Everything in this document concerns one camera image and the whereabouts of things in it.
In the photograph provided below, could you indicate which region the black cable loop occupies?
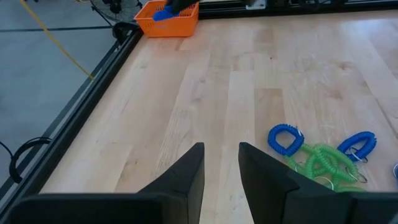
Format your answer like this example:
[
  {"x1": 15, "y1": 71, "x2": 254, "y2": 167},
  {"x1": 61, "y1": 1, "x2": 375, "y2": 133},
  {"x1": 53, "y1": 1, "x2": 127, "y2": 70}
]
[{"x1": 112, "y1": 21, "x2": 140, "y2": 45}]

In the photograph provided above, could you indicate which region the yellow floor cable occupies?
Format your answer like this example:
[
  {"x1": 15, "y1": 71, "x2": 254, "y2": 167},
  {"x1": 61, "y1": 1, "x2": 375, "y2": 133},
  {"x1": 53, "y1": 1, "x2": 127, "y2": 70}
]
[{"x1": 18, "y1": 0, "x2": 95, "y2": 81}]

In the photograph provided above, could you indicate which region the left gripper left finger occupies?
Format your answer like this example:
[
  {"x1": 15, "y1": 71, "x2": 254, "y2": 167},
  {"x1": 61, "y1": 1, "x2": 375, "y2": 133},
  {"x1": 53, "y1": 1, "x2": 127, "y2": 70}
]
[{"x1": 2, "y1": 142, "x2": 206, "y2": 224}]

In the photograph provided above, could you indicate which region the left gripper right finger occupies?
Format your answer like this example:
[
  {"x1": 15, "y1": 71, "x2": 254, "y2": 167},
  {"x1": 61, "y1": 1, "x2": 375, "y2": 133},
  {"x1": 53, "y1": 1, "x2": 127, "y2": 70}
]
[{"x1": 238, "y1": 141, "x2": 398, "y2": 224}]

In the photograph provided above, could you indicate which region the black coiled floor cable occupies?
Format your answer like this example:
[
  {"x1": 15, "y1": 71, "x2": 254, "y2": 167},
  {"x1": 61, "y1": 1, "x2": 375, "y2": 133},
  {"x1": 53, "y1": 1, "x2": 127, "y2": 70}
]
[{"x1": 8, "y1": 136, "x2": 53, "y2": 184}]

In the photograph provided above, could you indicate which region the black floor fan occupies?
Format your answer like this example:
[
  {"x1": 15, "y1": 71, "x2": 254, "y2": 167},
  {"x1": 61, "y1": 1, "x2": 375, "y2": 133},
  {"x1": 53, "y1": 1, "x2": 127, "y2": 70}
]
[{"x1": 89, "y1": 0, "x2": 144, "y2": 23}]

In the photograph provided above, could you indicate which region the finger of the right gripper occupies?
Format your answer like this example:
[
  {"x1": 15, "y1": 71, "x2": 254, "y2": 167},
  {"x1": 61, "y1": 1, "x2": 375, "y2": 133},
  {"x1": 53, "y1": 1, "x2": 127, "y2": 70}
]
[
  {"x1": 166, "y1": 0, "x2": 181, "y2": 14},
  {"x1": 178, "y1": 0, "x2": 200, "y2": 12}
]

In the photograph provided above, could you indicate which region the green spring keychain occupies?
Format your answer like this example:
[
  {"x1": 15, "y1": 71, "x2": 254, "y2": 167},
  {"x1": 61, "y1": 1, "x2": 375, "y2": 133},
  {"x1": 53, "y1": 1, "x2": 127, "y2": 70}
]
[
  {"x1": 304, "y1": 142, "x2": 358, "y2": 185},
  {"x1": 284, "y1": 143, "x2": 315, "y2": 180}
]

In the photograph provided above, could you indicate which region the black aluminium table frame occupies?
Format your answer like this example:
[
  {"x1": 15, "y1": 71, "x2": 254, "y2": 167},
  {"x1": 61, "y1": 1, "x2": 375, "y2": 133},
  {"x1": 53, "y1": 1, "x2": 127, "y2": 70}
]
[{"x1": 0, "y1": 0, "x2": 398, "y2": 218}]

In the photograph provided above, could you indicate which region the orange plastic basket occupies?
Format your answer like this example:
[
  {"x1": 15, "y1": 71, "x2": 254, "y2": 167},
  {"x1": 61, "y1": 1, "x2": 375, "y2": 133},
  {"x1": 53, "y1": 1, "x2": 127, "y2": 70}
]
[{"x1": 134, "y1": 0, "x2": 200, "y2": 39}]

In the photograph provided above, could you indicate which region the silver arm base bracket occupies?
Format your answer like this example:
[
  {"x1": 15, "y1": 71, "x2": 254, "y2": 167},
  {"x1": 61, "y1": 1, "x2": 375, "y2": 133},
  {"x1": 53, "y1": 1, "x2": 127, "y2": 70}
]
[{"x1": 245, "y1": 0, "x2": 267, "y2": 11}]

